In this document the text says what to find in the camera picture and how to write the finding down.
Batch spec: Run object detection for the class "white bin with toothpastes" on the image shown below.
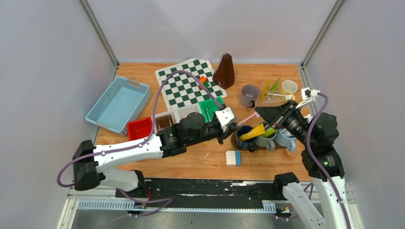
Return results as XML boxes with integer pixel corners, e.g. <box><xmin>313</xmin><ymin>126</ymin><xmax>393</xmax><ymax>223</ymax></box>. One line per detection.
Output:
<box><xmin>173</xmin><ymin>104</ymin><xmax>201</xmax><ymax>123</ymax></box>

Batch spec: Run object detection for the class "light blue mug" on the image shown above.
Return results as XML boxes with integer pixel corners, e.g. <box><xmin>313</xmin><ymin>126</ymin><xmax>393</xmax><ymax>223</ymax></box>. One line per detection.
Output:
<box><xmin>275</xmin><ymin>128</ymin><xmax>296</xmax><ymax>153</ymax></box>

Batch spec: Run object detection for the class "dark blue mug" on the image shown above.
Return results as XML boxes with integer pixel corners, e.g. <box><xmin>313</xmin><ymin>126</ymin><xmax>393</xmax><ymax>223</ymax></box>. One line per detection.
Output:
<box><xmin>235</xmin><ymin>125</ymin><xmax>257</xmax><ymax>152</ymax></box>

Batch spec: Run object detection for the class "light blue toothbrush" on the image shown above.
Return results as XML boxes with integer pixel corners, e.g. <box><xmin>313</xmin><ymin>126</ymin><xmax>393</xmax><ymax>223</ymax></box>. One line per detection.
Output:
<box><xmin>205</xmin><ymin>108</ymin><xmax>210</xmax><ymax>122</ymax></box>

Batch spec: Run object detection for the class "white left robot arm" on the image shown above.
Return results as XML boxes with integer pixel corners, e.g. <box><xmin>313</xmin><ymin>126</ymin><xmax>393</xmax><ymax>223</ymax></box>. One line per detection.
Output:
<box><xmin>72</xmin><ymin>109</ymin><xmax>240</xmax><ymax>197</ymax></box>

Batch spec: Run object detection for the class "dark wooden oval tray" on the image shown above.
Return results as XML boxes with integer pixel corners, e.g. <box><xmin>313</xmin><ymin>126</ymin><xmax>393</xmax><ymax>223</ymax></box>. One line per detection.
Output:
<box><xmin>231</xmin><ymin>132</ymin><xmax>283</xmax><ymax>151</ymax></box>

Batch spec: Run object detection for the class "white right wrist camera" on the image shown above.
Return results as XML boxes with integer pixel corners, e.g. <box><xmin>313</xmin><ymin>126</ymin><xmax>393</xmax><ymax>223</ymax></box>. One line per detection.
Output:
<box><xmin>296</xmin><ymin>87</ymin><xmax>320</xmax><ymax>109</ymax></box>

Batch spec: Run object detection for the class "purple mug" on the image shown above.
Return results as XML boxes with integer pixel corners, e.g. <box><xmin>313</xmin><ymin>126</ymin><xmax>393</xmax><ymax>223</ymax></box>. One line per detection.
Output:
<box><xmin>241</xmin><ymin>84</ymin><xmax>260</xmax><ymax>98</ymax></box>

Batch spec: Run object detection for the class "green white chessboard mat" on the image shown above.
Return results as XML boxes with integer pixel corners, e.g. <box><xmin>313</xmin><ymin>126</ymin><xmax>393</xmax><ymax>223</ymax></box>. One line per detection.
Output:
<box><xmin>155</xmin><ymin>58</ymin><xmax>227</xmax><ymax>110</ymax></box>

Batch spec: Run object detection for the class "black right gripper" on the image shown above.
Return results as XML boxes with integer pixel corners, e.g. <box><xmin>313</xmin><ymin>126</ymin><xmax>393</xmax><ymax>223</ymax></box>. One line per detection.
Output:
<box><xmin>255</xmin><ymin>98</ymin><xmax>313</xmax><ymax>146</ymax></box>

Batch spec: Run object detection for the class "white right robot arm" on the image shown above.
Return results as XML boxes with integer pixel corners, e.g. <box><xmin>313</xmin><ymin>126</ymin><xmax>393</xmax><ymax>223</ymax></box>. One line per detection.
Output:
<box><xmin>255</xmin><ymin>100</ymin><xmax>354</xmax><ymax>229</ymax></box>

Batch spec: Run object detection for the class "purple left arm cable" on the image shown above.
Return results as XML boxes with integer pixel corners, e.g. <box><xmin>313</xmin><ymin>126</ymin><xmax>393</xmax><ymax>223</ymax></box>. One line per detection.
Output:
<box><xmin>57</xmin><ymin>70</ymin><xmax>226</xmax><ymax>219</ymax></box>

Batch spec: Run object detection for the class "cream mug yellow handle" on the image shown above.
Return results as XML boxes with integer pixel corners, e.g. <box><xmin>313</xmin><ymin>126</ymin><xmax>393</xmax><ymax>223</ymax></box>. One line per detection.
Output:
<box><xmin>281</xmin><ymin>80</ymin><xmax>298</xmax><ymax>98</ymax></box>

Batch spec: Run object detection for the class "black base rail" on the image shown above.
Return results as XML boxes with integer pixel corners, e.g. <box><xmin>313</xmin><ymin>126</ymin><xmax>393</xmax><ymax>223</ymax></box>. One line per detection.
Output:
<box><xmin>131</xmin><ymin>178</ymin><xmax>285</xmax><ymax>209</ymax></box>

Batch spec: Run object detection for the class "red plastic bin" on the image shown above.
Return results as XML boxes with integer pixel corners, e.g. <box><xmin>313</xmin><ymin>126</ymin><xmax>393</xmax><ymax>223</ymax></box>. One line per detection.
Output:
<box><xmin>127</xmin><ymin>117</ymin><xmax>152</xmax><ymax>141</ymax></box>

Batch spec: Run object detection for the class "white plastic bin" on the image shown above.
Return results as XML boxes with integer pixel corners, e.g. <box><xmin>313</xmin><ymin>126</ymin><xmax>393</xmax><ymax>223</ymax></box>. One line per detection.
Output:
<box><xmin>154</xmin><ymin>110</ymin><xmax>180</xmax><ymax>133</ymax></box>

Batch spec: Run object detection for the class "orange toy block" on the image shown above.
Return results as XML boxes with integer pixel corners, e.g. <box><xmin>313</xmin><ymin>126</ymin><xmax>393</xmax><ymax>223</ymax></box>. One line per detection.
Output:
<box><xmin>200</xmin><ymin>76</ymin><xmax>207</xmax><ymax>83</ymax></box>

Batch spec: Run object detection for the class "brown wooden metronome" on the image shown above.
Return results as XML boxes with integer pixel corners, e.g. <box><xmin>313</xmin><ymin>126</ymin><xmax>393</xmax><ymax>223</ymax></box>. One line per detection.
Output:
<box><xmin>213</xmin><ymin>53</ymin><xmax>235</xmax><ymax>89</ymax></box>

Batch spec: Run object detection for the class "white blue toy brick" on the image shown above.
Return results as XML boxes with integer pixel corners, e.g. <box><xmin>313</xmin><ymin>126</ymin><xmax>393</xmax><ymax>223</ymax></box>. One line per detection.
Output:
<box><xmin>225</xmin><ymin>150</ymin><xmax>241</xmax><ymax>167</ymax></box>

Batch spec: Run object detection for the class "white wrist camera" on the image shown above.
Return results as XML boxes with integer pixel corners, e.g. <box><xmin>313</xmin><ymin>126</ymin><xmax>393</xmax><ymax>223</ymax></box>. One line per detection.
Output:
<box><xmin>296</xmin><ymin>87</ymin><xmax>320</xmax><ymax>109</ymax></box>
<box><xmin>214</xmin><ymin>107</ymin><xmax>236</xmax><ymax>133</ymax></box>

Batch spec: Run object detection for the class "brown wooden block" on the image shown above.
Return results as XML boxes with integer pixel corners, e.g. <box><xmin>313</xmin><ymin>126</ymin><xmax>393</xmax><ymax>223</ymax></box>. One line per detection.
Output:
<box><xmin>155</xmin><ymin>114</ymin><xmax>173</xmax><ymax>130</ymax></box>

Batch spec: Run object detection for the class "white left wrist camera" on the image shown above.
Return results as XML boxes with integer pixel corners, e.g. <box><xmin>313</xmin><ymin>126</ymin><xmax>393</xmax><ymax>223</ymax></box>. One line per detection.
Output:
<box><xmin>214</xmin><ymin>107</ymin><xmax>236</xmax><ymax>133</ymax></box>

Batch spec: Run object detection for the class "green plastic bin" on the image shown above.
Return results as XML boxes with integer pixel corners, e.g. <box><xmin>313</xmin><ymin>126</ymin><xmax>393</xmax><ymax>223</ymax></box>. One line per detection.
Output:
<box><xmin>198</xmin><ymin>98</ymin><xmax>219</xmax><ymax>122</ymax></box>

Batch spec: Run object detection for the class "yellow toothpaste tube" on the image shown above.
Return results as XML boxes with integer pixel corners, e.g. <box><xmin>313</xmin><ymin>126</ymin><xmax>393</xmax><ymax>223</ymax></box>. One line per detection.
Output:
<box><xmin>260</xmin><ymin>78</ymin><xmax>270</xmax><ymax>95</ymax></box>
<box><xmin>239</xmin><ymin>124</ymin><xmax>266</xmax><ymax>141</ymax></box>

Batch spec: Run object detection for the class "light blue perforated basket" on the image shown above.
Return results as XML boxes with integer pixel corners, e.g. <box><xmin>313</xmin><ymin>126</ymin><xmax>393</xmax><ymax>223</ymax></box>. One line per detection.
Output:
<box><xmin>85</xmin><ymin>76</ymin><xmax>151</xmax><ymax>136</ymax></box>

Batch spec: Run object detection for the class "white toothbrush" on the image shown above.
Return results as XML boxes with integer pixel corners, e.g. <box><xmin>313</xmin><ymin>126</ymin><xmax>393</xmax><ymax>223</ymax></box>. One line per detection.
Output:
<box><xmin>269</xmin><ymin>94</ymin><xmax>295</xmax><ymax>103</ymax></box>

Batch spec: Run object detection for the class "grey mug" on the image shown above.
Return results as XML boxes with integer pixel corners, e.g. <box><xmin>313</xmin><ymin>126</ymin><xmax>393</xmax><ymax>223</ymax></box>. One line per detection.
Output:
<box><xmin>255</xmin><ymin>122</ymin><xmax>276</xmax><ymax>152</ymax></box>

